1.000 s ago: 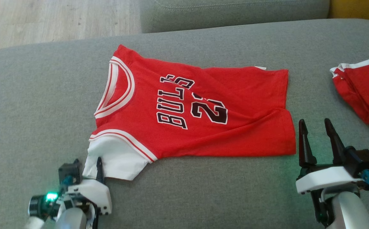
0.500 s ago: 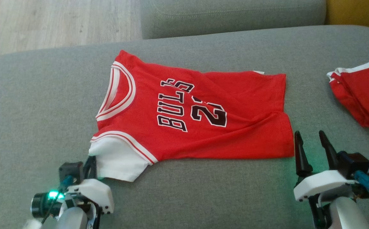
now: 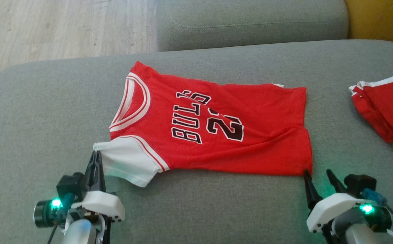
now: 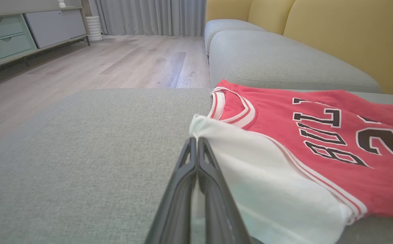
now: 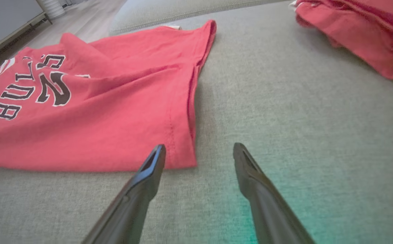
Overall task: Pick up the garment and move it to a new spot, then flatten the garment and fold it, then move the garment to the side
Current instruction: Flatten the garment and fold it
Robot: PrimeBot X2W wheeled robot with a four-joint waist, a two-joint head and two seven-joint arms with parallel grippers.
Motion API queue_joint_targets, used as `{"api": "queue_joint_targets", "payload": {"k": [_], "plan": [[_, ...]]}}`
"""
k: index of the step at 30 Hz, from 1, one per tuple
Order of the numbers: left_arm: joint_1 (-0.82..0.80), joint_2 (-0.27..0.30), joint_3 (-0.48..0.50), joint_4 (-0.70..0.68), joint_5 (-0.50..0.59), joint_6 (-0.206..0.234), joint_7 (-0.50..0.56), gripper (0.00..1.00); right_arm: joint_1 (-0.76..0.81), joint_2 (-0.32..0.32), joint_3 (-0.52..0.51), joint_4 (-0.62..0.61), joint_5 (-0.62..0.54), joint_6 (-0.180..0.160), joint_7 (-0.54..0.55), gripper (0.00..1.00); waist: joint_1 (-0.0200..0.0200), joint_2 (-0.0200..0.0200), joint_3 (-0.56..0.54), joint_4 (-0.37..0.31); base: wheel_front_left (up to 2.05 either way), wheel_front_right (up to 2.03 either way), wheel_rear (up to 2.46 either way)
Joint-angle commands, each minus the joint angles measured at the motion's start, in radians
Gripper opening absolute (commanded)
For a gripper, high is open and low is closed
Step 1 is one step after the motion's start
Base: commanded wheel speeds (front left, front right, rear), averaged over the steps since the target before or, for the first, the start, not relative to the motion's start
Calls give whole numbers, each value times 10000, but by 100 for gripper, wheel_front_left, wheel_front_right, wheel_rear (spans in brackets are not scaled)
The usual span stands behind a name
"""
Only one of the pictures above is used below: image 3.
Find red shorts with white stripe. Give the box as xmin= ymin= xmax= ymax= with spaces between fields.
xmin=349 ymin=71 xmax=393 ymax=147

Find red Bulls basketball jersey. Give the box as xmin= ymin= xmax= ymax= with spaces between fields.
xmin=93 ymin=61 xmax=313 ymax=187

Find yellow cushion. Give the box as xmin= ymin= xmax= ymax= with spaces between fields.
xmin=345 ymin=0 xmax=393 ymax=51

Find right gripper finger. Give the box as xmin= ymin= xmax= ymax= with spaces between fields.
xmin=304 ymin=169 xmax=323 ymax=209
xmin=327 ymin=169 xmax=347 ymax=194

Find right arm cable blue plug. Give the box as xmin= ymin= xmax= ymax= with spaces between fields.
xmin=363 ymin=189 xmax=393 ymax=242

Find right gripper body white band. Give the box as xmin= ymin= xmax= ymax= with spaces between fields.
xmin=306 ymin=193 xmax=392 ymax=233

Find grey stitched sofa cushion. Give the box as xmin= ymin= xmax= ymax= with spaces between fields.
xmin=156 ymin=0 xmax=349 ymax=52

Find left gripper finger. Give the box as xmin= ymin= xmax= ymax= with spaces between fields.
xmin=93 ymin=151 xmax=106 ymax=192
xmin=84 ymin=151 xmax=96 ymax=195

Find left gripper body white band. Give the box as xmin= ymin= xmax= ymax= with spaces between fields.
xmin=34 ymin=191 xmax=126 ymax=228

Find left arm cable blue plug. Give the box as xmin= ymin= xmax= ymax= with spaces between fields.
xmin=47 ymin=193 xmax=75 ymax=244

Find arm cable blue plug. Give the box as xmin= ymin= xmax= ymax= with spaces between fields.
xmin=363 ymin=189 xmax=393 ymax=242
xmin=47 ymin=193 xmax=75 ymax=244

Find grey sofa seat cushion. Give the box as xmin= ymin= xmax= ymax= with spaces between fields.
xmin=0 ymin=40 xmax=393 ymax=244

